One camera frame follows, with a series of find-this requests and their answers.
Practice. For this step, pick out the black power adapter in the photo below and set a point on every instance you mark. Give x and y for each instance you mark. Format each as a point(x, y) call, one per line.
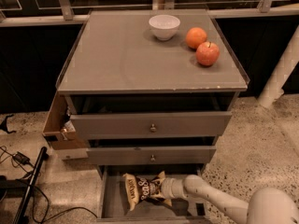
point(19, 157)

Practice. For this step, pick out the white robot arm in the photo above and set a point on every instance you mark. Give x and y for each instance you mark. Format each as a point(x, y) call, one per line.
point(265, 206)

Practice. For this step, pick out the metal window railing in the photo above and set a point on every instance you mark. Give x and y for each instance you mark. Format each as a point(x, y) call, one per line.
point(51, 12)

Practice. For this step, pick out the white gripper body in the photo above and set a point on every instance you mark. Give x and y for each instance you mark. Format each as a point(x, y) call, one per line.
point(168, 188)

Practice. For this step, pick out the grey bottom drawer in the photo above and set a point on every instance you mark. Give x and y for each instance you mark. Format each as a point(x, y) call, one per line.
point(115, 209)

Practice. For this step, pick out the white diagonal post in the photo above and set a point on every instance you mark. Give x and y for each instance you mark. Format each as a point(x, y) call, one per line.
point(273, 88)

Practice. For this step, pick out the orange fruit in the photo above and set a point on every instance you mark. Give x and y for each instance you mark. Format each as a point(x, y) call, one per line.
point(195, 37)

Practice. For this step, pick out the red apple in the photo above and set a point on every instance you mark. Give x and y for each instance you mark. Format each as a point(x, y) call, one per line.
point(207, 53)

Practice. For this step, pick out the grey drawer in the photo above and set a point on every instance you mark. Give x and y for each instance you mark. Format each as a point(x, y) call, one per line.
point(115, 209)
point(150, 125)
point(150, 155)

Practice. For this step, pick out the cardboard box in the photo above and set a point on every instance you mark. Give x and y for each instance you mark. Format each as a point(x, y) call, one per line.
point(58, 129)

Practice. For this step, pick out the brown chip bag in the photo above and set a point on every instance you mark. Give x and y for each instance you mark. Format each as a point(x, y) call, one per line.
point(139, 189)

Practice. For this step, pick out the grey middle drawer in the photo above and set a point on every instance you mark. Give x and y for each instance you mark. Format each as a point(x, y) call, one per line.
point(150, 155)

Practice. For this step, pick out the white ceramic bowl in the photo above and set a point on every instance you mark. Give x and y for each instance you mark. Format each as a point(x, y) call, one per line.
point(164, 27)

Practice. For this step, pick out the black stand leg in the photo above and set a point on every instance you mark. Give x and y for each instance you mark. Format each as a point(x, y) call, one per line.
point(20, 217)

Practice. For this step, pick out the grey drawer cabinet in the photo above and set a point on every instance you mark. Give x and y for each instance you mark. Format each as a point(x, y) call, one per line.
point(120, 67)

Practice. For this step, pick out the grey top drawer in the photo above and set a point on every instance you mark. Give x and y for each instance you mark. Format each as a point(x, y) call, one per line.
point(150, 125)

